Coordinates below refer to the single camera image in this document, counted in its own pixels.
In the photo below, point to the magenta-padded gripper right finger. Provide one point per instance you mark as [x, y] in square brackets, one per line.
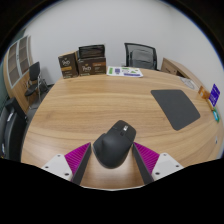
[146, 159]

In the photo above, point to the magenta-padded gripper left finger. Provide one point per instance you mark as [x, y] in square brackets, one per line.
[77, 159]

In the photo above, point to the black computer mouse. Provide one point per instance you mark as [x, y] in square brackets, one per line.
[113, 146]

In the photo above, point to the dark grey mouse pad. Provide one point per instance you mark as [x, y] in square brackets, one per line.
[176, 107]

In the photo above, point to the black leather armchair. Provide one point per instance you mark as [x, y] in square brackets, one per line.
[13, 133]

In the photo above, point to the green flat pack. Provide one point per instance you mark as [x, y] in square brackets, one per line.
[216, 115]

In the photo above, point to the round white patterned disc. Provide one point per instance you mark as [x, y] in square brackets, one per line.
[189, 83]

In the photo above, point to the small orange-brown box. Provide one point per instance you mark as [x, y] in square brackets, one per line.
[204, 92]

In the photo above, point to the white printed sticker sheet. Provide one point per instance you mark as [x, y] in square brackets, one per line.
[125, 71]

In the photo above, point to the wide brown carton box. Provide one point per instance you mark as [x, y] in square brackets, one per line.
[91, 66]

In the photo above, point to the purple standing sign card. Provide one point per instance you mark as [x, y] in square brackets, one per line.
[214, 94]

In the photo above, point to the tall brown carton box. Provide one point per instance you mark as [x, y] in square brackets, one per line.
[67, 65]

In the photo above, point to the wooden side desk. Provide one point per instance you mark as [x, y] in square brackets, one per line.
[173, 66]

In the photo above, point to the black chrome-legged visitor chair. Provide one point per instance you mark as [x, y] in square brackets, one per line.
[34, 71]

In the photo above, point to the black mesh office chair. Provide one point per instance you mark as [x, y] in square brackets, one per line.
[141, 56]

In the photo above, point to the dark open-top box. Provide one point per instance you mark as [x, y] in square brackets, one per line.
[91, 51]

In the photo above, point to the wooden glass-door shelf unit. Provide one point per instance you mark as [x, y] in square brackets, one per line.
[18, 63]

